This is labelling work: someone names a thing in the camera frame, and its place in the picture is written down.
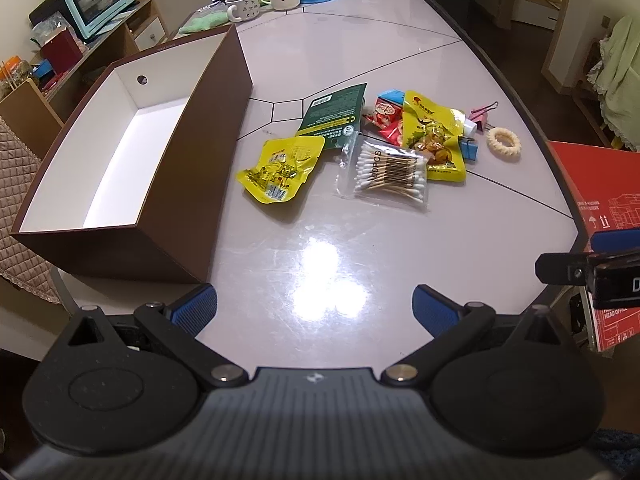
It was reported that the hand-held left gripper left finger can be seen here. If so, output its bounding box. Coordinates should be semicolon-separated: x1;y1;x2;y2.
65;282;249;388

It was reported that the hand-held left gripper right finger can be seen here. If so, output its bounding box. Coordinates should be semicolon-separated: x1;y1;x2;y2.
381;284;573;388

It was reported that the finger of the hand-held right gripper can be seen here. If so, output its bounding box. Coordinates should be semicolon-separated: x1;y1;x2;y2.
535;230;640;286

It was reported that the brown cardboard box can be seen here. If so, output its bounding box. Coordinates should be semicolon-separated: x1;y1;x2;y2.
10;24;254;285

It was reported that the large yellow snack pouch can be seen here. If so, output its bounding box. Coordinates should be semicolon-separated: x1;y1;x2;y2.
401;90;468;182

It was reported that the red snack packet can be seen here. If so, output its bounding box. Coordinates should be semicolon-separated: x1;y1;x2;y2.
363;89;407;133
380;119;407;147

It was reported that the green snack packet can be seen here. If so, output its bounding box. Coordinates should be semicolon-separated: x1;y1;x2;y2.
295;82;368;153

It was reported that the red cardboard box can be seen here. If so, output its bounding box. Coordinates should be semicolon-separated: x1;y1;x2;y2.
547;140;640;353

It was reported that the cotton swab bag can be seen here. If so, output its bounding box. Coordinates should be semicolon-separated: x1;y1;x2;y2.
336;132;431;213

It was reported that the small yellow snack packet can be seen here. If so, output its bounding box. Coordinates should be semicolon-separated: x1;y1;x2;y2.
236;135;326;204

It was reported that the pink binder clip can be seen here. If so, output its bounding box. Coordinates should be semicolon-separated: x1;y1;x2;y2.
467;101;500;133

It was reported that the quilted brown cover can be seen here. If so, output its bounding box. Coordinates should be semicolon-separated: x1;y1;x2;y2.
0;115;62;306

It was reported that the pale green blanket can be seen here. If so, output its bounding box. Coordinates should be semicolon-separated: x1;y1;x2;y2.
587;15;640;153

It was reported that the wooden shelf cabinet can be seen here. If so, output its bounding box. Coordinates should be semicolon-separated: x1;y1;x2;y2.
0;0;169;161

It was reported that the green cloth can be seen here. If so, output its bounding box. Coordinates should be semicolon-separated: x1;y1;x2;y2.
178;10;233;35

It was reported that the dark red storage box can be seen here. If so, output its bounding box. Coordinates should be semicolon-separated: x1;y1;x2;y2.
41;29;83;75

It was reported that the clear jar orange lid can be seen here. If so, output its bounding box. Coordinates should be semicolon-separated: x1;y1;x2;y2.
0;55;32;98

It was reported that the spotted mug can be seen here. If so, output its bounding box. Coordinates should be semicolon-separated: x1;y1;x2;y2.
226;0;262;23

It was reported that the cream hair tie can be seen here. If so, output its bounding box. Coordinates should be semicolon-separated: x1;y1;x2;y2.
486;127;522;160

